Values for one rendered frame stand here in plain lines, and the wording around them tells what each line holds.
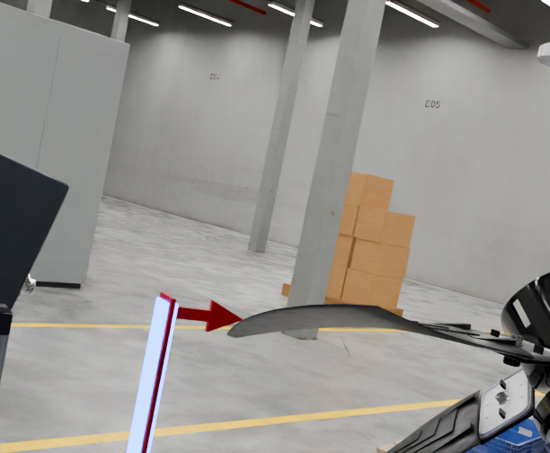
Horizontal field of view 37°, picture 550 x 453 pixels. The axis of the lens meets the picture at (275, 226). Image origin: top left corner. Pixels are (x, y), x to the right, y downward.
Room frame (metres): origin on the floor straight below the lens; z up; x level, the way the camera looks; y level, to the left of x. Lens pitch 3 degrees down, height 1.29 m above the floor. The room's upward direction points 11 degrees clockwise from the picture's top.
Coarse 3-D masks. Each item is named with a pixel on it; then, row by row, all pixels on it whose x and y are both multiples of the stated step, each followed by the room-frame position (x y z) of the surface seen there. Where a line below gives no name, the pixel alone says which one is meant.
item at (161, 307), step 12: (156, 300) 0.59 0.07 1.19; (156, 312) 0.58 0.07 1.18; (156, 324) 0.58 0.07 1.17; (156, 336) 0.57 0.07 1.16; (156, 348) 0.57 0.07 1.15; (144, 360) 0.59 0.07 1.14; (156, 360) 0.57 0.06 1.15; (144, 372) 0.58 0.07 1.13; (144, 384) 0.58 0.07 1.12; (144, 396) 0.58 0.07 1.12; (144, 408) 0.57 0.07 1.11; (144, 420) 0.57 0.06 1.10; (132, 432) 0.58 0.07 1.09; (144, 432) 0.57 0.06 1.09; (132, 444) 0.58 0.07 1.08
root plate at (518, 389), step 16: (496, 384) 0.87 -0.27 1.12; (512, 384) 0.85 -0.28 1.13; (528, 384) 0.82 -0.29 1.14; (496, 400) 0.84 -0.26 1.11; (512, 400) 0.82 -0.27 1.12; (528, 400) 0.79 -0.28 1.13; (480, 416) 0.84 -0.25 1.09; (496, 416) 0.81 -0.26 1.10; (512, 416) 0.79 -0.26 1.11; (480, 432) 0.81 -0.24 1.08
